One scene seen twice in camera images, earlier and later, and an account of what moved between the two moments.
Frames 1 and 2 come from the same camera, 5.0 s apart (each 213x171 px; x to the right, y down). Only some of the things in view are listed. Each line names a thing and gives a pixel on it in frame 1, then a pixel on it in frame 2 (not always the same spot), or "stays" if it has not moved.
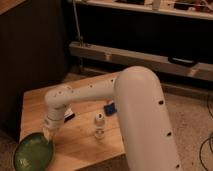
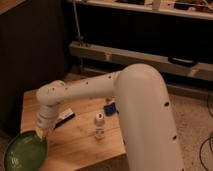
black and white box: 68,115 stays
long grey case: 137,58 stays
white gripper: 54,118 to 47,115
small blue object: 110,109 stays
